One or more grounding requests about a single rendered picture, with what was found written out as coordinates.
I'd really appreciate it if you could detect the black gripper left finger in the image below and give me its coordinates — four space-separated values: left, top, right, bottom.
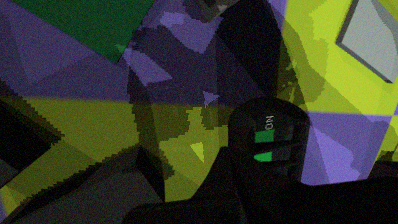
121 147 241 224

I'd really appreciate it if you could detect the dark grey controller unit with white label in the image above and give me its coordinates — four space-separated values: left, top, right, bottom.
228 96 310 182

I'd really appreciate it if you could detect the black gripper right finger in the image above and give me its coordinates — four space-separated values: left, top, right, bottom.
227 146 398 224

